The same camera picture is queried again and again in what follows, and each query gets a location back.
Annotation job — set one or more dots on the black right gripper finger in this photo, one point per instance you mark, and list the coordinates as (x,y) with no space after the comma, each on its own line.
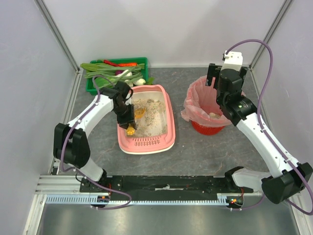
(216,83)
(213,71)

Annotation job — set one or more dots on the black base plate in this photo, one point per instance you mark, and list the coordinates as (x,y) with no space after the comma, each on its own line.
(210,184)

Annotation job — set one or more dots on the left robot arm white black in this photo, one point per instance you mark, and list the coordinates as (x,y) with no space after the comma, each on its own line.
(71,144)

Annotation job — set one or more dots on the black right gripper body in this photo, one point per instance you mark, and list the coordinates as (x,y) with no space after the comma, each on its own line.
(212,72)

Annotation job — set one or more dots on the red trash bin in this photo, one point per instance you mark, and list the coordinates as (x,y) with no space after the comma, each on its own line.
(208,131)

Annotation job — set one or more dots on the blue-white cable duct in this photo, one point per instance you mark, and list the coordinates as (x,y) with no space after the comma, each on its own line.
(101,200)

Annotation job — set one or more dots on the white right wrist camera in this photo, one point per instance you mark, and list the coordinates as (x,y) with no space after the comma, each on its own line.
(232,60)

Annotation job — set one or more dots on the yellow litter scoop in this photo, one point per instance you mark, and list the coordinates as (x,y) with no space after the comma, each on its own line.
(138,113)

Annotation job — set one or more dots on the red chili pepper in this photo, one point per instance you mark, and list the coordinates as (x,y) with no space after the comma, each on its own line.
(111,63)

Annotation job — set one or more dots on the pink litter box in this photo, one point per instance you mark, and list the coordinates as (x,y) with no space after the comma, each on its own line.
(149,145)

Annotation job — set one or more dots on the aluminium frame rail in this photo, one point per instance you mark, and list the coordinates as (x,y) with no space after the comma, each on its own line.
(53,183)

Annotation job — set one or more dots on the white radish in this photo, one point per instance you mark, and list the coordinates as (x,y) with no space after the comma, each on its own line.
(125,75)

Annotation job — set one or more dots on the green leafy vegetables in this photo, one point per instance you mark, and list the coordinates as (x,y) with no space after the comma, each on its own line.
(99,75)

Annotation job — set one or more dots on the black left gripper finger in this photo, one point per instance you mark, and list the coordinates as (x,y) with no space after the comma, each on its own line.
(124,125)
(133,125)

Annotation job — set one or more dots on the clumped litter lump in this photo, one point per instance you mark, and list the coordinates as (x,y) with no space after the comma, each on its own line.
(215,116)

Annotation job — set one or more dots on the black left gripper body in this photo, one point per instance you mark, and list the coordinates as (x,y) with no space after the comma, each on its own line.
(127,117)

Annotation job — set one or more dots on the pink plastic bin liner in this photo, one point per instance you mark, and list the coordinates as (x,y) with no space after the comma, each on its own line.
(199,102)

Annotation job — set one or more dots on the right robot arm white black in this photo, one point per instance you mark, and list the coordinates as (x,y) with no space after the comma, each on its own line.
(286,176)

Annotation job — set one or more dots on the cat litter pellets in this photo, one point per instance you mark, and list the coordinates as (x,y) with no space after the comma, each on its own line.
(154,121)

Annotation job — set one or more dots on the orange carrot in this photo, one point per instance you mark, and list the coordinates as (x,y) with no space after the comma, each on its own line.
(132,64)

